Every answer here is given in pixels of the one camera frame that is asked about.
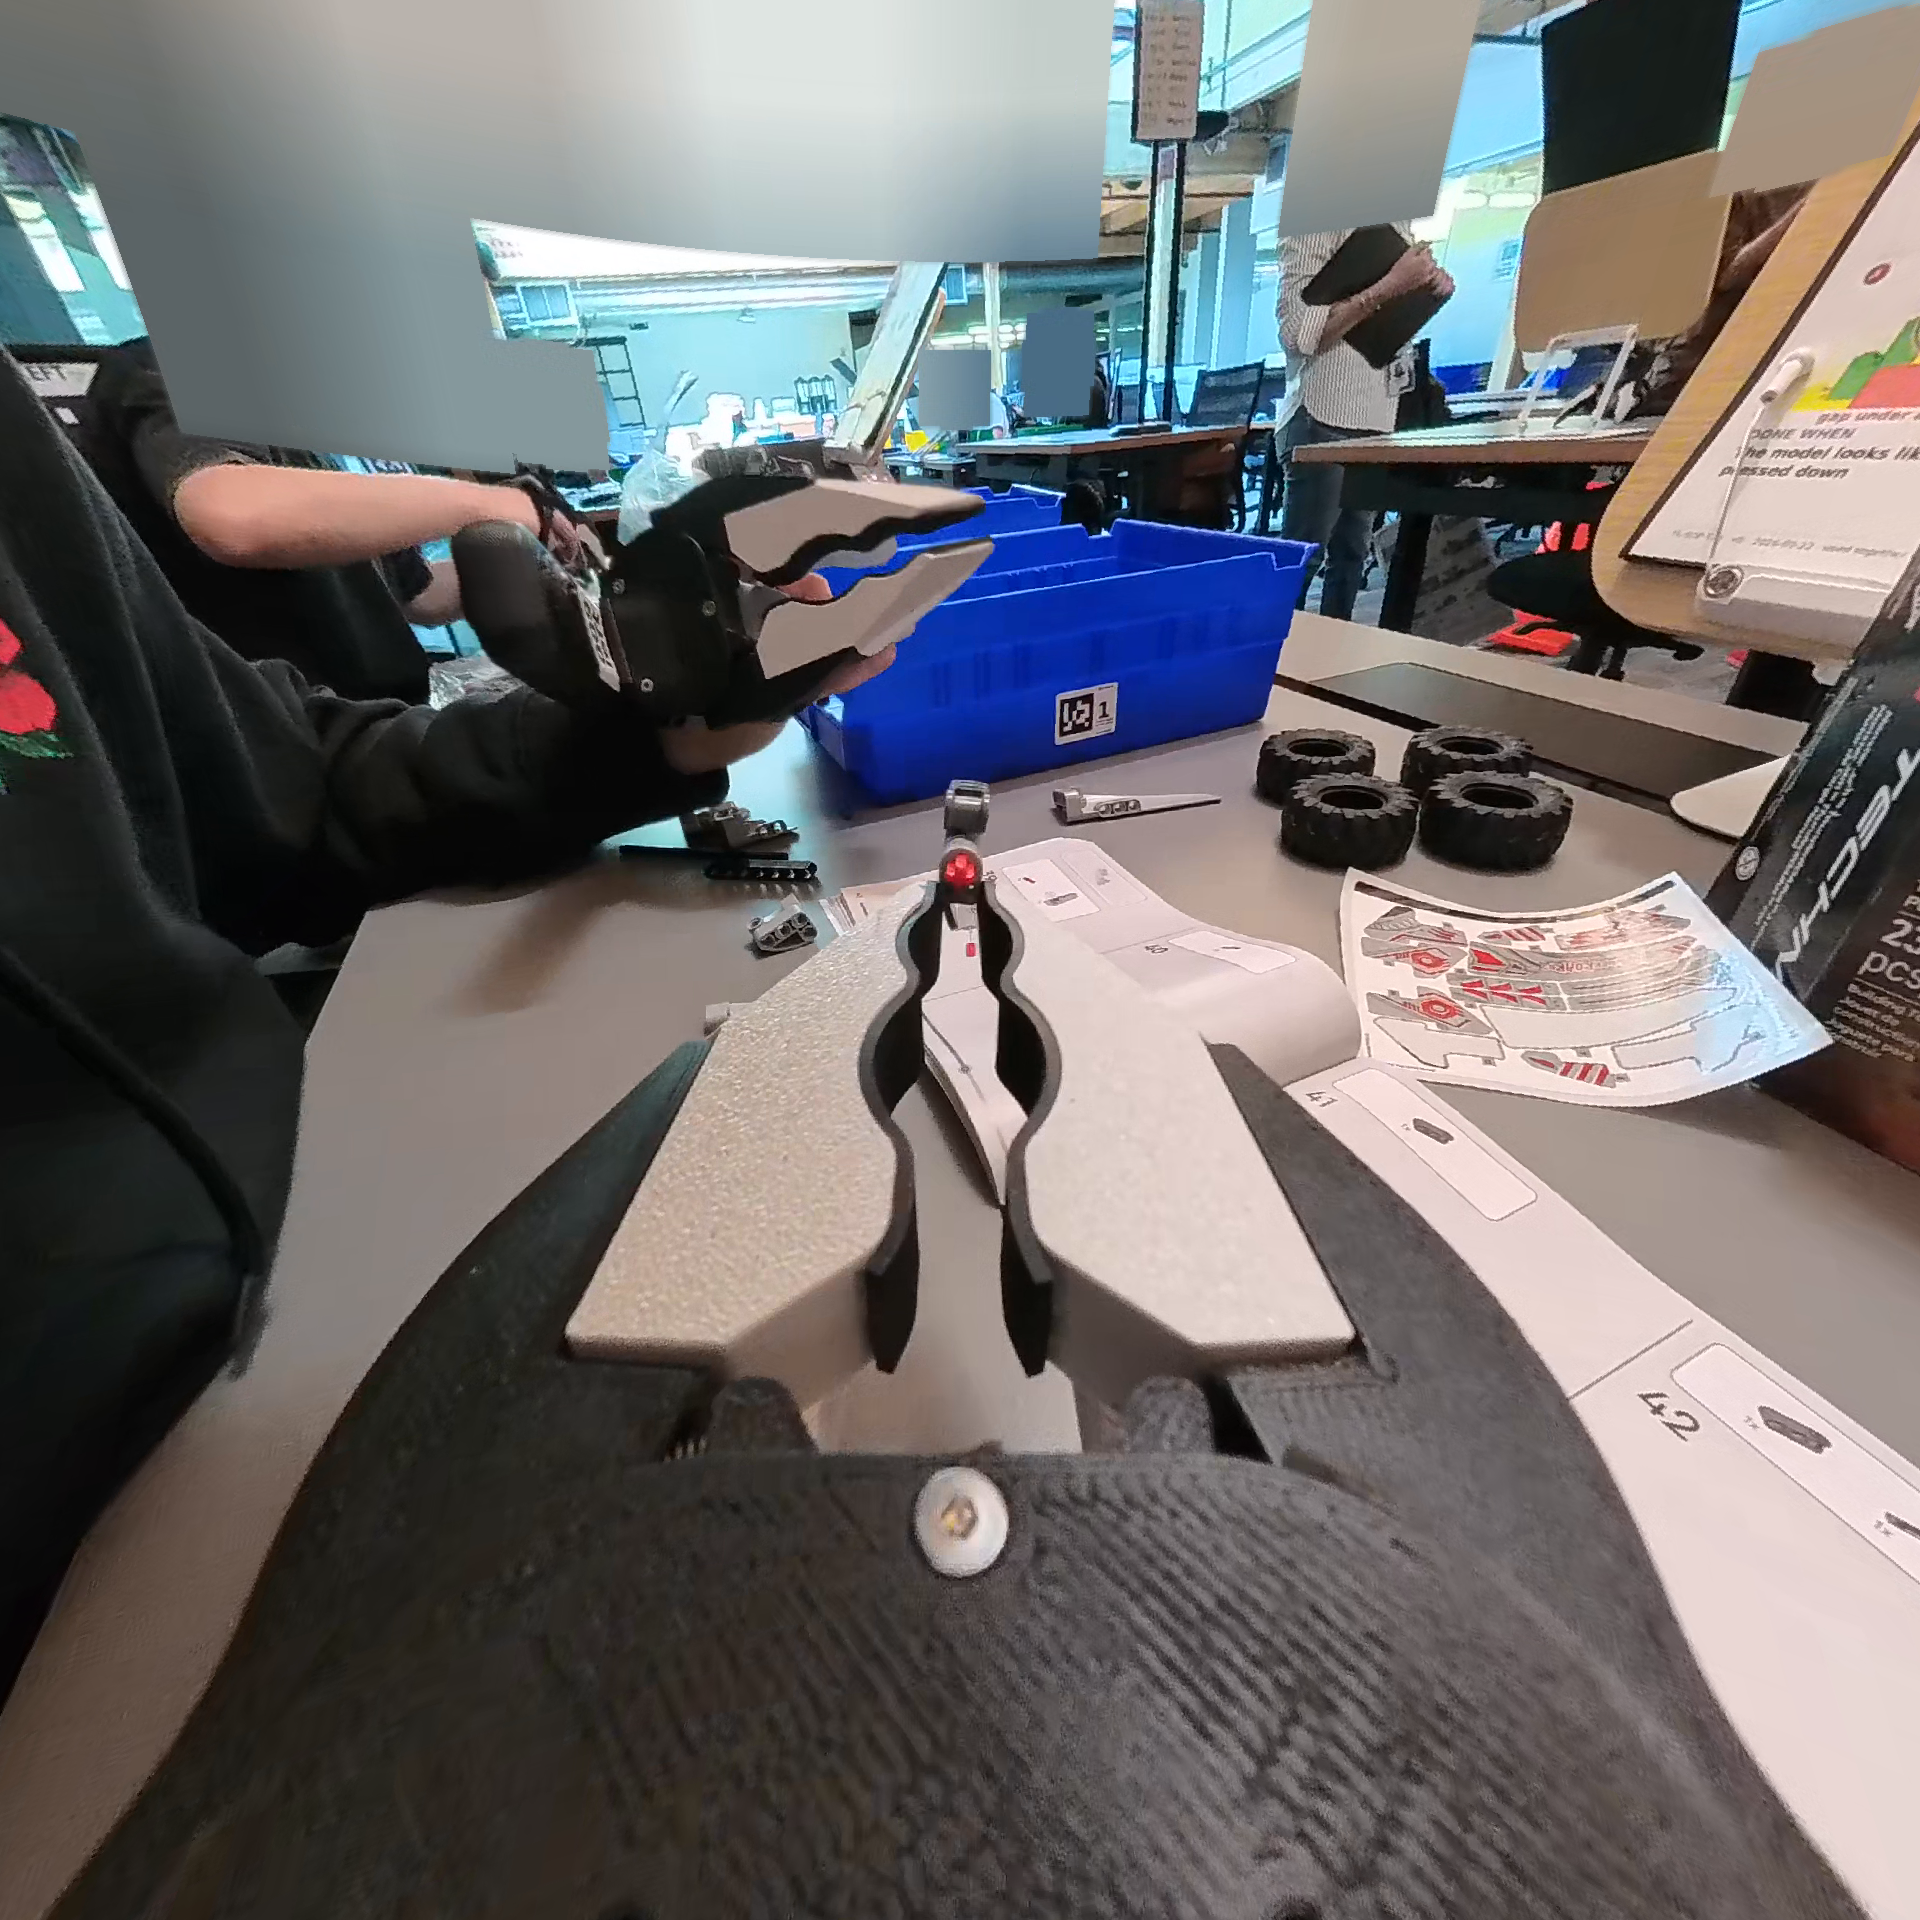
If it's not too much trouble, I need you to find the clear acrylic stand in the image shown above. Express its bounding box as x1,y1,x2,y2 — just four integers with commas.
1516,323,1646,431

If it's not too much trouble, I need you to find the grey red sticker sheet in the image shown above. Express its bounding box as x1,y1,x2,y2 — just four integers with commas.
1340,867,1834,1110

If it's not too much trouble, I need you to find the wooden background desk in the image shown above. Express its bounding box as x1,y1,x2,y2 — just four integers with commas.
959,423,1252,526
1289,420,1668,635

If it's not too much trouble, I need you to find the white sign on pole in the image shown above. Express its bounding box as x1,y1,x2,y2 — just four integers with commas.
1126,0,1211,439

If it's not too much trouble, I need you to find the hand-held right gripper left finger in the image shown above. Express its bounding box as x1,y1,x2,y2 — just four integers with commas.
561,879,976,1445

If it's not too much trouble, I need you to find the black toy set box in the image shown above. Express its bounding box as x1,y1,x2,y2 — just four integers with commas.
1700,563,1920,1179

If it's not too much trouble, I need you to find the clear plastic bag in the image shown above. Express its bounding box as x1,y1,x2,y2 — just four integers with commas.
617,447,714,543

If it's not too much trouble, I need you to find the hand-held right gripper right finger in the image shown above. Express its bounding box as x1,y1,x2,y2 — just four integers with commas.
959,879,1359,1451

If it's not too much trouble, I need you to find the person's black sweater torso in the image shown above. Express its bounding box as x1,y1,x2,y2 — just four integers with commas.
0,347,391,1703

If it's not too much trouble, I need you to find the black office chair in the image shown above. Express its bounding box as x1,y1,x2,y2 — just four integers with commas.
1477,516,1739,684

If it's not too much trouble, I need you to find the plain wooden board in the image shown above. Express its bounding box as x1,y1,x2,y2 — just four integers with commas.
1516,149,1745,355

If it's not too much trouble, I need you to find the white stand foot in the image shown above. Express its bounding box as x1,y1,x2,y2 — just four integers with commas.
1668,754,1790,844

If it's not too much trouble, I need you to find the person's left hand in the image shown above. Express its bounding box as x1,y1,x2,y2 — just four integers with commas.
655,642,905,777

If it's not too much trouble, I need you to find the blue plastic bin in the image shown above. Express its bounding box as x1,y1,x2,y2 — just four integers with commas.
802,482,1320,820

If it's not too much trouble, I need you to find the black screen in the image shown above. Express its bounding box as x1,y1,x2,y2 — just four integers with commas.
1540,0,1745,197

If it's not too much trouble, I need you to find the small grey connector red pin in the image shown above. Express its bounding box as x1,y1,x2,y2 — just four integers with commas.
940,779,1003,901

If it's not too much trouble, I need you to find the wooden instruction board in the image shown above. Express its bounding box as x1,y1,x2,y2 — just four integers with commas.
1589,139,1920,670

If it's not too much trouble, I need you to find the white task sheet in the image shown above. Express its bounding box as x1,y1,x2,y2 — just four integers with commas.
1626,168,1920,573

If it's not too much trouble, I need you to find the white sheet holder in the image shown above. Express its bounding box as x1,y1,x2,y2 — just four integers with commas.
1695,531,1920,655

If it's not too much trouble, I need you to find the grey desk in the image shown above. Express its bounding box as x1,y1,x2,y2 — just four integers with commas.
0,606,1920,1920

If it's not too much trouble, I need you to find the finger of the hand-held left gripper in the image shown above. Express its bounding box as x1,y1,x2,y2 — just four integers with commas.
730,481,986,592
759,540,997,678

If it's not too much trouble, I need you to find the white instruction booklet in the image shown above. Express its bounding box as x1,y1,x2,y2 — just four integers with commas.
816,837,1920,1630

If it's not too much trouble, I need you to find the black rubber toy tyre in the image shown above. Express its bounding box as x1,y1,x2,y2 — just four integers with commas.
1257,727,1379,803
1280,770,1419,871
1401,725,1535,798
1417,770,1573,875

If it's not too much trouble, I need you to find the dark notebook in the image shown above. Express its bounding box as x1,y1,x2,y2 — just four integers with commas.
1303,225,1454,369

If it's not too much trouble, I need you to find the white slanted frame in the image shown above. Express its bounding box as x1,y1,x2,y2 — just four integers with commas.
825,260,949,460

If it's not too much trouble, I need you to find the person's left forearm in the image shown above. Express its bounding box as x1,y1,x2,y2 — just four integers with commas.
150,600,730,963

